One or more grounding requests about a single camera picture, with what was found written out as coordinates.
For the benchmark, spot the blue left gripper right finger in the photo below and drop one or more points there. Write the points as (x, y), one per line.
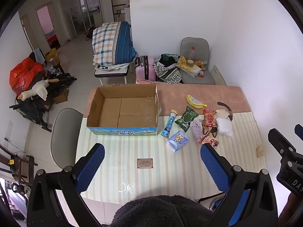
(218, 167)

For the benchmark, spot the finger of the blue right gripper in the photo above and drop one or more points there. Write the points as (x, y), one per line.
(280, 143)
(299, 131)

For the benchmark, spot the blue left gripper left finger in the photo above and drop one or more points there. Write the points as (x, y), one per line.
(87, 166)

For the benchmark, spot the orange snack packet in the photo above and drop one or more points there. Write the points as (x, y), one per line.
(209, 136)

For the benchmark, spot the white soft bag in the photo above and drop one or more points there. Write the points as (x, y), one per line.
(224, 126)

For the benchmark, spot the lilac plush cloth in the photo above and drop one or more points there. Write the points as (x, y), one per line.
(197, 130)

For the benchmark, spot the light blue cat tissue pack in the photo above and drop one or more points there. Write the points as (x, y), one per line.
(177, 141)

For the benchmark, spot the red snack packet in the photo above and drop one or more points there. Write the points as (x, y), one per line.
(209, 118)

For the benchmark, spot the green snack packet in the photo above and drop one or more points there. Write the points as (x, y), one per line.
(187, 117)

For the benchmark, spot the yellow banana-shaped sponge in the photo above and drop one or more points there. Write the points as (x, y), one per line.
(195, 103)

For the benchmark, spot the blue tube packet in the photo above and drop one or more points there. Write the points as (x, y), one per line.
(166, 131)

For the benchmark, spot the grey chair left of table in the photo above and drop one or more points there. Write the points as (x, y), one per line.
(64, 137)

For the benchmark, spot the black fleece garment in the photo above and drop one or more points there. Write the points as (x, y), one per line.
(161, 211)

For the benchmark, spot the open cardboard box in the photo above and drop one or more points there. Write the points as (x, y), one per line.
(124, 110)

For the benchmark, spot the small brown cardboard box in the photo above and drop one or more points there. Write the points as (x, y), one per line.
(62, 97)

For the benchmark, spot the black cart with clutter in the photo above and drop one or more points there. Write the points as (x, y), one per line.
(34, 108)

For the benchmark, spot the white goose plush toy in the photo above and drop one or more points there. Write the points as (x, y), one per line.
(39, 88)

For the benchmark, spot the folding cot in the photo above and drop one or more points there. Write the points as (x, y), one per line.
(122, 70)

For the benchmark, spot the tape roll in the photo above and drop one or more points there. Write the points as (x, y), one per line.
(190, 63)

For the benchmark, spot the red plastic bag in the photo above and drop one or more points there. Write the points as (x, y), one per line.
(23, 74)

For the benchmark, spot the pink suitcase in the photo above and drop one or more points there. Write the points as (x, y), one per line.
(144, 68)

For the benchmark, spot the patterned tote bag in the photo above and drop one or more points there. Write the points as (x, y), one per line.
(166, 69)

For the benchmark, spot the clear plastic bottle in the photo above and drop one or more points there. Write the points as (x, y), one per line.
(191, 53)

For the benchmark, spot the blue folded blanket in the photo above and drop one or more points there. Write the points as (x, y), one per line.
(125, 52)

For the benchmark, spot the grey armchair in corner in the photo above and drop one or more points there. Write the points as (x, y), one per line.
(201, 60)

